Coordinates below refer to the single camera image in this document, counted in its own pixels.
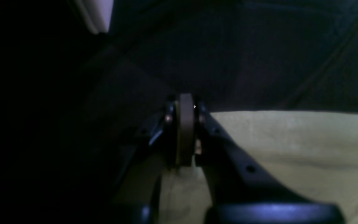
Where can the black table cloth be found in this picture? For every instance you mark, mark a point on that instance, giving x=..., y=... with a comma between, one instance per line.
x=64, y=93

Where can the white foam block left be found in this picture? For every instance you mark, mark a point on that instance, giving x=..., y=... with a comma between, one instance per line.
x=96, y=14

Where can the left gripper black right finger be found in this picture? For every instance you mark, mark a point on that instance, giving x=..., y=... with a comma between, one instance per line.
x=243, y=192

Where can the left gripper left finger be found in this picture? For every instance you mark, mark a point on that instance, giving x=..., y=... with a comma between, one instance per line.
x=166, y=140

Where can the green T-shirt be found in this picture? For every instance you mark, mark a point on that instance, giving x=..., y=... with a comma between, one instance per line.
x=314, y=154

